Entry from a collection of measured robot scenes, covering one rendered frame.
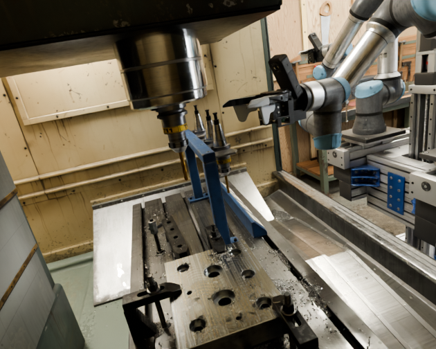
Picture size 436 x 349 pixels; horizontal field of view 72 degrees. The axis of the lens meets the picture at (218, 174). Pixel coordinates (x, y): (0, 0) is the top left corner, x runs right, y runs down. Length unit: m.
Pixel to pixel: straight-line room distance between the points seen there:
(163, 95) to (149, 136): 1.11
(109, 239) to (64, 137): 0.55
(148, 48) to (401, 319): 0.95
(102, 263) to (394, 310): 1.17
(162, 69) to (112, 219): 1.23
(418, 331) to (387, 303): 0.10
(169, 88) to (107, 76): 1.10
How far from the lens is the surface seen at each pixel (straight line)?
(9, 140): 1.76
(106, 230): 1.65
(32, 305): 0.95
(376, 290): 1.12
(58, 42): 0.52
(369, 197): 1.67
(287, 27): 3.69
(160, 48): 0.55
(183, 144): 0.63
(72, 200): 1.78
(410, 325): 1.07
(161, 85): 0.55
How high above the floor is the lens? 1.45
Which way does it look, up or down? 19 degrees down
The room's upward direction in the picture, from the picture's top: 10 degrees counter-clockwise
